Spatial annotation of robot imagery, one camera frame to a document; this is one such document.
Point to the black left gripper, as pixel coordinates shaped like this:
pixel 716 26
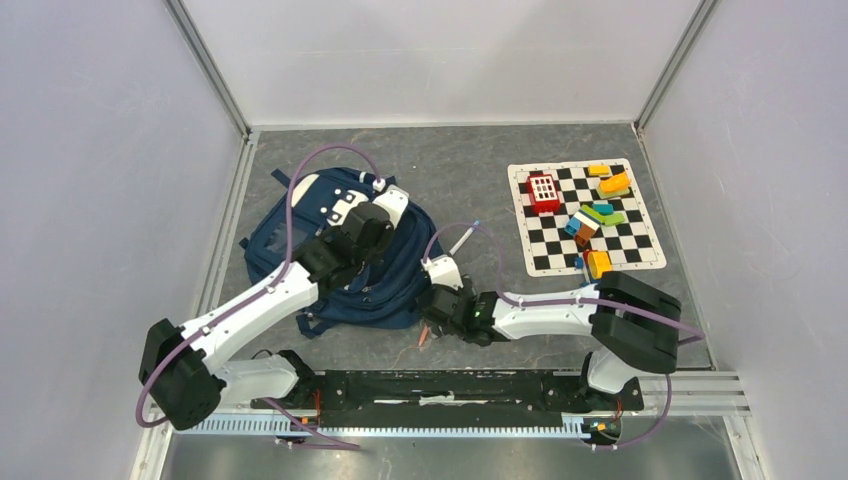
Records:
pixel 384 239

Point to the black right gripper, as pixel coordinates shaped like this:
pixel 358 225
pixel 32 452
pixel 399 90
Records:
pixel 468 292

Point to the navy blue student backpack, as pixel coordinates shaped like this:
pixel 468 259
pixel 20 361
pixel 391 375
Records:
pixel 383 295

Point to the orange pen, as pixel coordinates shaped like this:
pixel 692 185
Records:
pixel 425 333

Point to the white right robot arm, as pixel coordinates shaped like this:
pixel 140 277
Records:
pixel 635 324

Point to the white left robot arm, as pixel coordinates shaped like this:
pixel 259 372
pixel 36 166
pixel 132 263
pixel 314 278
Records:
pixel 187 370

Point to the blue and white marker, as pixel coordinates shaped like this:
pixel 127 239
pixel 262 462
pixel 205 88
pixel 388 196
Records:
pixel 463 238

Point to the small toy vehicle blocks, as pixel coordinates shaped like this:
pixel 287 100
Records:
pixel 593 264

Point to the red window toy block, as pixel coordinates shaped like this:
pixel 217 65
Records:
pixel 543 193

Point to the pile of coloured toy blocks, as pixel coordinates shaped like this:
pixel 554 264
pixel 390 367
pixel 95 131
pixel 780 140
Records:
pixel 585 223

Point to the checkered chessboard mat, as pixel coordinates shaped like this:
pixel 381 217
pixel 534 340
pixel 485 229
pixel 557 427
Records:
pixel 565 208

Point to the yellow flat toy block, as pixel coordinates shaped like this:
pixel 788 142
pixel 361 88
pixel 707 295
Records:
pixel 599 170

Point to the orange curved toy block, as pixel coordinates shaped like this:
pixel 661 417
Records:
pixel 614 186

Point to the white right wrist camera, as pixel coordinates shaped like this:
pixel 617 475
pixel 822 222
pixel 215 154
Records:
pixel 443 270

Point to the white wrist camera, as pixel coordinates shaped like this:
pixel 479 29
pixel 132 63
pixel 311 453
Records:
pixel 443 270
pixel 394 201

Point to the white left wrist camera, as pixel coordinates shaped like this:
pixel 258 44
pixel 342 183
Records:
pixel 394 201

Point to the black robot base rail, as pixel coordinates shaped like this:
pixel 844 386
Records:
pixel 453 398

